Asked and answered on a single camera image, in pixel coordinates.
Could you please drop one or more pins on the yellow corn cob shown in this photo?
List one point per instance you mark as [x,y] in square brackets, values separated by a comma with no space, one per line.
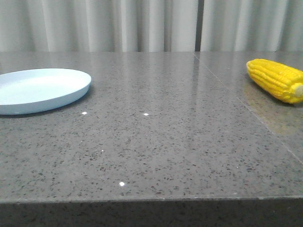
[283,82]

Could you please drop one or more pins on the white curtain panel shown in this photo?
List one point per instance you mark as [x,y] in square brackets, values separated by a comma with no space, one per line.
[99,25]
[252,25]

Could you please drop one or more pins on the right white curtain panel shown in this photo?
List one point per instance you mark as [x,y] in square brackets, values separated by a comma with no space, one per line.
[252,25]

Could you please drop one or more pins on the left white curtain panel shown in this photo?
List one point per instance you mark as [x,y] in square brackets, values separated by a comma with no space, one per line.
[99,25]

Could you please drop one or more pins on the light blue round plate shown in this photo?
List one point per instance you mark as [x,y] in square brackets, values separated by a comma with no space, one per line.
[38,90]

